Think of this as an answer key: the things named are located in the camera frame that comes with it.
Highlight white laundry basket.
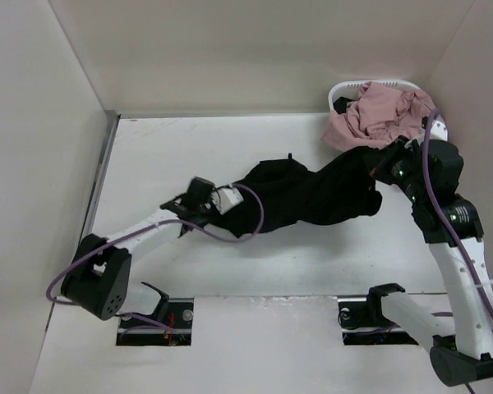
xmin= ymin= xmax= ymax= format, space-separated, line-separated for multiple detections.
xmin=326 ymin=78 xmax=451 ymax=143

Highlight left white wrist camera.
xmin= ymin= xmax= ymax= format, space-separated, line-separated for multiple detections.
xmin=210 ymin=186 xmax=243 ymax=215

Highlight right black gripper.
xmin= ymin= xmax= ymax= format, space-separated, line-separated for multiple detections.
xmin=364 ymin=134 xmax=426 ymax=203

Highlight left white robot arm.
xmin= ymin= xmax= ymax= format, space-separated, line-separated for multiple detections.
xmin=60 ymin=177 xmax=214 ymax=328

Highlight pink trousers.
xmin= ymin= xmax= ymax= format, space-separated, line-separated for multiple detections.
xmin=320 ymin=80 xmax=439 ymax=152

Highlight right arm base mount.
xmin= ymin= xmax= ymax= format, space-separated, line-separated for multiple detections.
xmin=337 ymin=296 xmax=417 ymax=346

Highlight black trousers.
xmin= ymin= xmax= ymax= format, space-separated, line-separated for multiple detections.
xmin=209 ymin=147 xmax=382 ymax=237

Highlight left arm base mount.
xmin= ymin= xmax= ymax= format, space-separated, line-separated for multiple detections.
xmin=116 ymin=298 xmax=195 ymax=347

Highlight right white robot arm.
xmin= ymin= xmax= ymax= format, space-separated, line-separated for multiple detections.
xmin=364 ymin=139 xmax=493 ymax=387

